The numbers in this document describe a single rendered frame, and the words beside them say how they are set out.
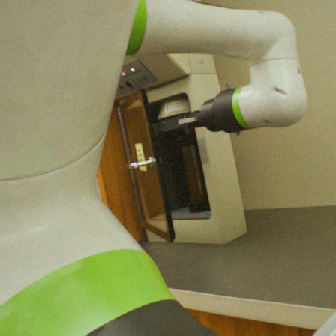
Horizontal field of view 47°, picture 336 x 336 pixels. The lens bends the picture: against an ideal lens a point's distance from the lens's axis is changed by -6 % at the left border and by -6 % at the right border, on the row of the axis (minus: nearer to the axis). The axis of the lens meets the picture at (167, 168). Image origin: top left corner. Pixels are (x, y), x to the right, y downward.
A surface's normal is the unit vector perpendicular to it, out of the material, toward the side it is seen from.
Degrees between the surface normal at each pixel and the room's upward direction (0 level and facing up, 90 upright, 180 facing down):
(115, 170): 90
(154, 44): 151
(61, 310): 59
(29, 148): 134
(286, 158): 90
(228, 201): 90
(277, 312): 90
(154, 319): 40
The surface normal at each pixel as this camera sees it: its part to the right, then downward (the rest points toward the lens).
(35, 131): 0.55, 0.62
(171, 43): 0.42, 0.83
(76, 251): 0.29, -0.77
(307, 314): -0.70, 0.18
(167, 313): 0.51, -0.84
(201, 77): 0.69, -0.10
